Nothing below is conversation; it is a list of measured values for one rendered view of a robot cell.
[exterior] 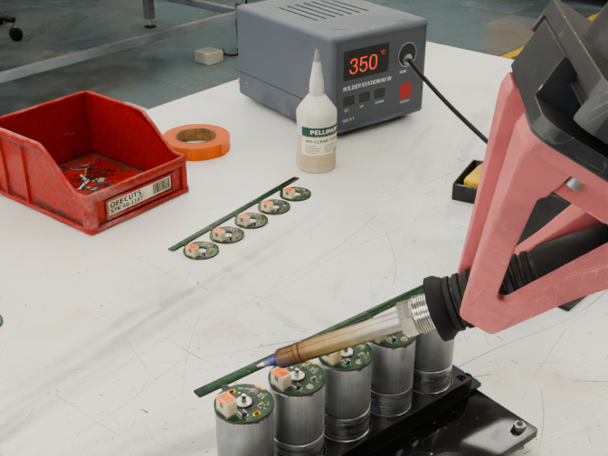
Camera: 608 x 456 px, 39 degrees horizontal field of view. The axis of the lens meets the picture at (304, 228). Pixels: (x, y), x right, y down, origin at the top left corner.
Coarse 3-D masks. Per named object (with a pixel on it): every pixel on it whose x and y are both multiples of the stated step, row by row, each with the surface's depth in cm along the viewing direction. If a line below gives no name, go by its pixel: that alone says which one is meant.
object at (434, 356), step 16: (432, 336) 41; (416, 352) 42; (432, 352) 42; (448, 352) 42; (416, 368) 43; (432, 368) 42; (448, 368) 43; (416, 384) 43; (432, 384) 43; (448, 384) 43
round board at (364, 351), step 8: (360, 352) 39; (368, 352) 39; (320, 360) 38; (344, 360) 38; (352, 360) 38; (368, 360) 38; (336, 368) 38; (344, 368) 38; (352, 368) 38; (360, 368) 38
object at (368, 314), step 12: (420, 288) 44; (396, 300) 43; (372, 312) 42; (336, 324) 41; (348, 324) 41; (312, 336) 40; (240, 372) 38; (252, 372) 38; (216, 384) 37; (228, 384) 37
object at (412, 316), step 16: (400, 304) 32; (416, 304) 32; (368, 320) 32; (384, 320) 32; (400, 320) 32; (416, 320) 31; (320, 336) 33; (336, 336) 33; (352, 336) 32; (368, 336) 32; (384, 336) 32; (288, 352) 33; (304, 352) 33; (320, 352) 33
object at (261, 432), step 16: (240, 400) 36; (272, 416) 36; (224, 432) 35; (240, 432) 35; (256, 432) 35; (272, 432) 36; (224, 448) 36; (240, 448) 35; (256, 448) 36; (272, 448) 37
